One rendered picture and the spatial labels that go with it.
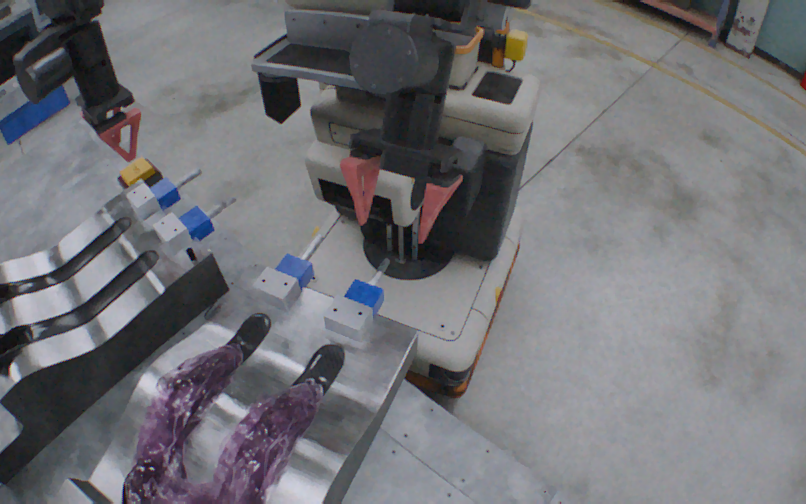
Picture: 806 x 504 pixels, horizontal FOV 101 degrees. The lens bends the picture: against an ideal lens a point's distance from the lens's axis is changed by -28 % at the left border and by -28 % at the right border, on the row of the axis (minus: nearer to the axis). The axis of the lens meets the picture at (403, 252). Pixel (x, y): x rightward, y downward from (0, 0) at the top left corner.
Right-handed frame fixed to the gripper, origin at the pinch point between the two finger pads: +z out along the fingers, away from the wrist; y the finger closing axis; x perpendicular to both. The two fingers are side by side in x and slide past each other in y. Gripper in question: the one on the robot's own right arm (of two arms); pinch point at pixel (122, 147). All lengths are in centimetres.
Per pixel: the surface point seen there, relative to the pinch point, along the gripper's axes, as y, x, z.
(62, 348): 15.3, -23.2, 11.0
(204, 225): 13.0, 4.1, 11.2
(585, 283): 51, 112, 99
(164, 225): 9.9, -0.8, 9.4
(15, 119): -299, -18, 86
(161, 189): 0.1, 3.2, 10.6
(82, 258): -0.9, -14.0, 13.4
